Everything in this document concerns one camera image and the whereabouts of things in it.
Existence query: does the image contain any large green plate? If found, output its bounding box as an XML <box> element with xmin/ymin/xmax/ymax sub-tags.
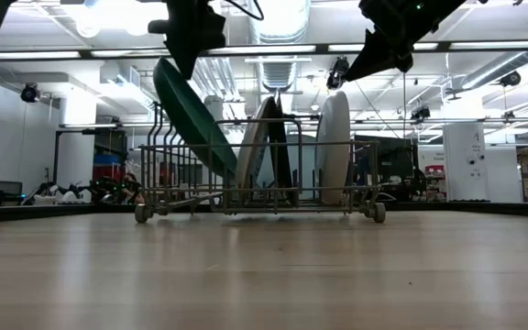
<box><xmin>152</xmin><ymin>57</ymin><xmax>239</xmax><ymax>182</ymax></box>

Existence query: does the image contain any small black hanging device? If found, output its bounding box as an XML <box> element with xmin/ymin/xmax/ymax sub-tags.
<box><xmin>410</xmin><ymin>105</ymin><xmax>432</xmax><ymax>124</ymax></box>

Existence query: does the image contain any red storage bin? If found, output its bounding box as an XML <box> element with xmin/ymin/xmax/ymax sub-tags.
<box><xmin>91</xmin><ymin>163</ymin><xmax>126</xmax><ymax>183</ymax></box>

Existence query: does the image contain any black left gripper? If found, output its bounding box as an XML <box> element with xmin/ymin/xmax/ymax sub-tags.
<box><xmin>148</xmin><ymin>0</ymin><xmax>227</xmax><ymax>82</ymax></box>

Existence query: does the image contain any black overhead camera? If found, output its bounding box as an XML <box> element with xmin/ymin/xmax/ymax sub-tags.
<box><xmin>326</xmin><ymin>57</ymin><xmax>351</xmax><ymax>91</ymax></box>

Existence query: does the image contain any black frame beam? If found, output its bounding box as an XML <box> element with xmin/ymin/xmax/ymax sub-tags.
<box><xmin>0</xmin><ymin>39</ymin><xmax>528</xmax><ymax>60</ymax></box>

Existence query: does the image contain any white column with devices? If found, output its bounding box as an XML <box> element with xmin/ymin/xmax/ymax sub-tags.
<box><xmin>442</xmin><ymin>122</ymin><xmax>490</xmax><ymax>202</ymax></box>

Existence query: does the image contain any beige round plate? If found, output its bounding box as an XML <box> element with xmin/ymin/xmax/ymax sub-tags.
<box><xmin>235</xmin><ymin>95</ymin><xmax>275</xmax><ymax>192</ymax></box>

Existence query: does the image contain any thin hanging cable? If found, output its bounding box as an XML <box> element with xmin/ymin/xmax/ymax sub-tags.
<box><xmin>400</xmin><ymin>71</ymin><xmax>408</xmax><ymax>138</ymax></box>

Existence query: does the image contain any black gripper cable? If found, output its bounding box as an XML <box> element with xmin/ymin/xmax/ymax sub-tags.
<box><xmin>221</xmin><ymin>0</ymin><xmax>266</xmax><ymax>22</ymax></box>

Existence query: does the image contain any black ceiling dome camera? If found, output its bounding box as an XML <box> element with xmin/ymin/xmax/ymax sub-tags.
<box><xmin>500</xmin><ymin>71</ymin><xmax>523</xmax><ymax>88</ymax></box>
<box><xmin>19</xmin><ymin>82</ymin><xmax>42</xmax><ymax>105</ymax></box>

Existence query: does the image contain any white building pillar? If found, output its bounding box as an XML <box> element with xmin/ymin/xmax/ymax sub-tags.
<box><xmin>203</xmin><ymin>94</ymin><xmax>225</xmax><ymax>121</ymax></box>

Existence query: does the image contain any silver ventilation duct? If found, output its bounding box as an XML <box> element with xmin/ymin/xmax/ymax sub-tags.
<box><xmin>247</xmin><ymin>0</ymin><xmax>312</xmax><ymax>93</ymax></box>

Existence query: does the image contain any grey wire dish rack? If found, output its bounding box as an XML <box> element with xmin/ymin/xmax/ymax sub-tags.
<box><xmin>134</xmin><ymin>103</ymin><xmax>387</xmax><ymax>226</ymax></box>

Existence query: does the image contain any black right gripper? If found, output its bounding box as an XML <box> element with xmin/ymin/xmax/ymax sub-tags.
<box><xmin>344</xmin><ymin>0</ymin><xmax>469</xmax><ymax>84</ymax></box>

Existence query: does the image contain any white round plate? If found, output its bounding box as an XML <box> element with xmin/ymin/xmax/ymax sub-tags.
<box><xmin>314</xmin><ymin>90</ymin><xmax>352</xmax><ymax>206</ymax></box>

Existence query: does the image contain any person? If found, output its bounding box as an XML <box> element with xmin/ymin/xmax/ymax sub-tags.
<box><xmin>120</xmin><ymin>172</ymin><xmax>147</xmax><ymax>205</ymax></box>

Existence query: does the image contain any blue storage bin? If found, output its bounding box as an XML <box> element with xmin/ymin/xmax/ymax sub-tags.
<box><xmin>93</xmin><ymin>153</ymin><xmax>123</xmax><ymax>167</ymax></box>

